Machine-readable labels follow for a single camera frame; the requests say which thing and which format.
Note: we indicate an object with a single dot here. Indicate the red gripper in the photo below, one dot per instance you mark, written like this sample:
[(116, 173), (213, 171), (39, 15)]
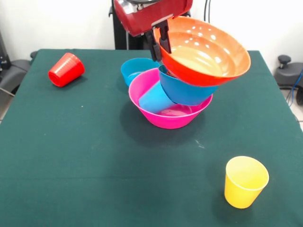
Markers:
[(151, 14)]

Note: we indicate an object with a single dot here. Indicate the large orange bowl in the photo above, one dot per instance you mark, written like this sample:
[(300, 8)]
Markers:
[(203, 52)]

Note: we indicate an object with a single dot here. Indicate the blue cup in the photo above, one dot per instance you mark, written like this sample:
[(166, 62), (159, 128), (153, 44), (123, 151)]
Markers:
[(154, 99)]

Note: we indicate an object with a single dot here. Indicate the large blue bowl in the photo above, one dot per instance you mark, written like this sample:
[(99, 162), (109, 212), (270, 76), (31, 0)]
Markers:
[(187, 94)]

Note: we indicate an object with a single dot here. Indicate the large pink bowl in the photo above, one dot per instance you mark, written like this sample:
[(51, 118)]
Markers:
[(170, 118)]

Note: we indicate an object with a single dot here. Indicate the red cup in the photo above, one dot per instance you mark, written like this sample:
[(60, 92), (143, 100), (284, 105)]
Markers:
[(66, 69)]

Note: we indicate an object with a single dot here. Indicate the yellow cup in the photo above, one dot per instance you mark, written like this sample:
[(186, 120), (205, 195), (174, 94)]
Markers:
[(241, 189)]

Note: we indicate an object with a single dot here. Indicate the small blue bowl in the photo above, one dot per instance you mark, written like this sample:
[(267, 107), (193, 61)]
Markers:
[(132, 68)]

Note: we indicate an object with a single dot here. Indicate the dark green tablecloth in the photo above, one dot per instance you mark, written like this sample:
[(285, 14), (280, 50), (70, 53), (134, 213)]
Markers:
[(82, 142)]

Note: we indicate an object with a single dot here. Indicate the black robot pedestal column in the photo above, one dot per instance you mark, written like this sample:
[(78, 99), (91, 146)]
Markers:
[(118, 35)]

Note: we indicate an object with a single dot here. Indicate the black pedestal leg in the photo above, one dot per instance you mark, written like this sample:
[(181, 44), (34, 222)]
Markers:
[(14, 71), (287, 75)]

